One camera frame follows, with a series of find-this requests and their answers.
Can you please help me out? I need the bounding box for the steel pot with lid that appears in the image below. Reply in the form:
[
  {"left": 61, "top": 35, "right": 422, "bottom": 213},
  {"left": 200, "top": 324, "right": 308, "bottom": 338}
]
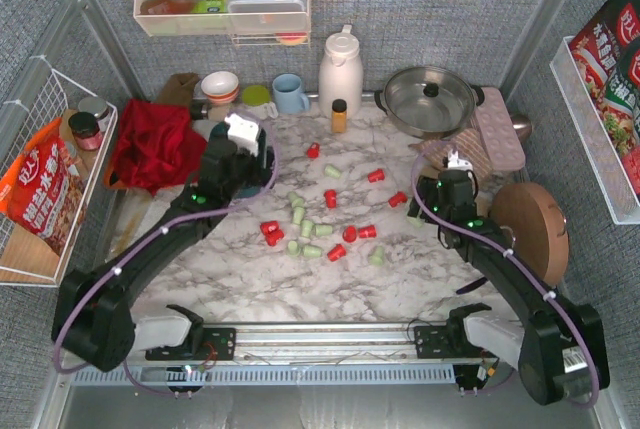
[{"left": 373, "top": 66, "right": 485, "bottom": 140}]

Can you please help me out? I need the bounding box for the brown paper bag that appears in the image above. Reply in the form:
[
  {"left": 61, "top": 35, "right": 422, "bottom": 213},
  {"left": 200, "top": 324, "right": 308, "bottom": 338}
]
[{"left": 154, "top": 72, "right": 200, "bottom": 107}]

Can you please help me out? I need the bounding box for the red cloth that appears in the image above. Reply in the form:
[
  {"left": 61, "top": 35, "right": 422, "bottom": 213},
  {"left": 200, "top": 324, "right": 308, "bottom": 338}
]
[{"left": 105, "top": 99, "right": 207, "bottom": 195}]

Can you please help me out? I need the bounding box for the pink egg tray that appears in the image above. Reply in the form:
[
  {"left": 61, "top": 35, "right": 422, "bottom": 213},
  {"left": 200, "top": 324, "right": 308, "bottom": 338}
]
[{"left": 471, "top": 85, "right": 526, "bottom": 172}]

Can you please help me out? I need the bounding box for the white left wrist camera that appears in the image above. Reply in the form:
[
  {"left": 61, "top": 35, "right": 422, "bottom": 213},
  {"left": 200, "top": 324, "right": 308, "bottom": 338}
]
[{"left": 224, "top": 113, "right": 261, "bottom": 156}]

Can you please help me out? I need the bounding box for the red capsule centre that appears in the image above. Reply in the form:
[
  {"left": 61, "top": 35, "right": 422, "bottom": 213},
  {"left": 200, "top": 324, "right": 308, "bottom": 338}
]
[{"left": 324, "top": 189, "right": 337, "bottom": 209}]

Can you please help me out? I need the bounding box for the striped pink cloth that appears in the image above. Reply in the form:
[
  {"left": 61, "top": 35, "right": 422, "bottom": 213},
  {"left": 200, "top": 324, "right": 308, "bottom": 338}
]
[{"left": 409, "top": 128, "right": 492, "bottom": 183}]

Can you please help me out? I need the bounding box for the pepper grinder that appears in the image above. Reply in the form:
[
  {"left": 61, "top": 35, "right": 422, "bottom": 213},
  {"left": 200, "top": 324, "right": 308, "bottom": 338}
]
[{"left": 189, "top": 100, "right": 233, "bottom": 122}]

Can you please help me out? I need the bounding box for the red capsule mid upright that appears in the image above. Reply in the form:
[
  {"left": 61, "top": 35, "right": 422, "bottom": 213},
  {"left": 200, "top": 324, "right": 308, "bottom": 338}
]
[{"left": 342, "top": 225, "right": 358, "bottom": 243}]

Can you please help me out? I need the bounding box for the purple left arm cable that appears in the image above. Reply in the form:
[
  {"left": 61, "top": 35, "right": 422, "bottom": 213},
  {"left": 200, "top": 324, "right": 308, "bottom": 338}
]
[{"left": 52, "top": 111, "right": 279, "bottom": 396}]

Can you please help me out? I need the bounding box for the orange spice bottle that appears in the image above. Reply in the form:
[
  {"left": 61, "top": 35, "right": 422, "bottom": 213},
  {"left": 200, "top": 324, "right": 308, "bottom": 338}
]
[{"left": 331, "top": 99, "right": 347, "bottom": 133}]

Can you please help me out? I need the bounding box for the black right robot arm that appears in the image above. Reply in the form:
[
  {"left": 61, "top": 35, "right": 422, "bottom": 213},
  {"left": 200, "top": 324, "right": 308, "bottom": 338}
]
[{"left": 411, "top": 168, "right": 610, "bottom": 408}]

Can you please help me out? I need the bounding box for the blue mug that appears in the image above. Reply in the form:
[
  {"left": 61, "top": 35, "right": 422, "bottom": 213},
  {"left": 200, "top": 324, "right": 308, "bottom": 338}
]
[{"left": 272, "top": 74, "right": 310, "bottom": 115}]

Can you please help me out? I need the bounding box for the steel ladle bowl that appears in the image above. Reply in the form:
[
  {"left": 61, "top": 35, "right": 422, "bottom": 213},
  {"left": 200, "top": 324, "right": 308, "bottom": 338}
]
[{"left": 511, "top": 114, "right": 533, "bottom": 144}]

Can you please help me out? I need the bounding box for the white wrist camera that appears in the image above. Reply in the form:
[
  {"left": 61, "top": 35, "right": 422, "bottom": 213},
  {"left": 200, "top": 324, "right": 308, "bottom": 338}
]
[
  {"left": 224, "top": 113, "right": 261, "bottom": 156},
  {"left": 445, "top": 149, "right": 473, "bottom": 171}
]

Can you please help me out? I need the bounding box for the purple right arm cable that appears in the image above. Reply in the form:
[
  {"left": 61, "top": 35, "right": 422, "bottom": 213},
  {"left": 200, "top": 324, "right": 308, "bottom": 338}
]
[{"left": 410, "top": 141, "right": 601, "bottom": 408}]

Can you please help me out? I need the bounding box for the red capsule mid right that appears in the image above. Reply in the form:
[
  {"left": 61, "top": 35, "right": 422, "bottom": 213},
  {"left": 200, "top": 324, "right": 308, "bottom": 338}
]
[{"left": 357, "top": 225, "right": 377, "bottom": 239}]

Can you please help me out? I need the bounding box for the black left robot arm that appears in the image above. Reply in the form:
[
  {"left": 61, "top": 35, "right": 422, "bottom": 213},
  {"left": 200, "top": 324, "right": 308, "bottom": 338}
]
[{"left": 51, "top": 114, "right": 279, "bottom": 373}]

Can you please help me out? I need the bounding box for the white thermos jug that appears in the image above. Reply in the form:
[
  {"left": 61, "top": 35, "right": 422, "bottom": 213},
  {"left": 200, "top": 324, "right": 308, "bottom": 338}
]
[{"left": 318, "top": 24, "right": 364, "bottom": 118}]

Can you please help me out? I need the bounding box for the red capsule left upper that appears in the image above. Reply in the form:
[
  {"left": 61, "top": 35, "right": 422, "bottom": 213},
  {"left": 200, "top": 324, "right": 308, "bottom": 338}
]
[{"left": 260, "top": 220, "right": 279, "bottom": 235}]

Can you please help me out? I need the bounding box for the green lidded cup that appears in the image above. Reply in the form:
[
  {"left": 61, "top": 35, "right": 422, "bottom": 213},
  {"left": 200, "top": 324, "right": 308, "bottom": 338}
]
[{"left": 241, "top": 85, "right": 278, "bottom": 119}]

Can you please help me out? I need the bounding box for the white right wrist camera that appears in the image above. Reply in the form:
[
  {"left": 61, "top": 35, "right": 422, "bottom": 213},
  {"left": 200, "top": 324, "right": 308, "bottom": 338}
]
[{"left": 445, "top": 149, "right": 473, "bottom": 171}]

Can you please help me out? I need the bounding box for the red capsule far top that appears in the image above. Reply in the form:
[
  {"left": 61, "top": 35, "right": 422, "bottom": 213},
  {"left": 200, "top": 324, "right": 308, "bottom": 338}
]
[{"left": 306, "top": 143, "right": 320, "bottom": 159}]

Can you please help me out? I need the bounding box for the red capsule left lower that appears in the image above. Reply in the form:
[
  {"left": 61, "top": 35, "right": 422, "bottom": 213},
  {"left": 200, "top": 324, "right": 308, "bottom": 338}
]
[{"left": 265, "top": 229, "right": 285, "bottom": 247}]

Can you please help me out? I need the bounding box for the white striped bowl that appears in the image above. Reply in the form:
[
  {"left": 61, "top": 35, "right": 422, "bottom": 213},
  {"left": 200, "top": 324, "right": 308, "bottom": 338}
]
[{"left": 201, "top": 71, "right": 239, "bottom": 106}]

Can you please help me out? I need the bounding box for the red capsule upper right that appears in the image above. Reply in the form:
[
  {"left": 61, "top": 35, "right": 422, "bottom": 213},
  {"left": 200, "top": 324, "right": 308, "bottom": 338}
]
[{"left": 367, "top": 168, "right": 385, "bottom": 183}]

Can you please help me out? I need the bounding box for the round wooden board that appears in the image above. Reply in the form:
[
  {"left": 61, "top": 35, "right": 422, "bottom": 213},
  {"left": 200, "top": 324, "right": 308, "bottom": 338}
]
[{"left": 489, "top": 182, "right": 569, "bottom": 286}]

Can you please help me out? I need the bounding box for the green capsule cluster right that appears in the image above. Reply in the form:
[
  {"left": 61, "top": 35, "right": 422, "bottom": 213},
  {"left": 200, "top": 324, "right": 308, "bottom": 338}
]
[{"left": 314, "top": 224, "right": 333, "bottom": 237}]

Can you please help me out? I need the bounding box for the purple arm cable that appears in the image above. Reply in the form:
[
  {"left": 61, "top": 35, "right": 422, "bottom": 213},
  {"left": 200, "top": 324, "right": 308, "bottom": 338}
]
[
  {"left": 52, "top": 111, "right": 279, "bottom": 396},
  {"left": 410, "top": 141, "right": 601, "bottom": 408}
]

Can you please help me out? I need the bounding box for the teal storage basket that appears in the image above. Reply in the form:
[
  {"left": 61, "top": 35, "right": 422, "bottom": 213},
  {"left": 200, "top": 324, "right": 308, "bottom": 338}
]
[{"left": 236, "top": 146, "right": 274, "bottom": 199}]

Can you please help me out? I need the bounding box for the steel lid jar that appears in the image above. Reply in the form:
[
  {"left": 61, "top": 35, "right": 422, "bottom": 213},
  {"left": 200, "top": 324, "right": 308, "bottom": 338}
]
[{"left": 77, "top": 96, "right": 111, "bottom": 132}]

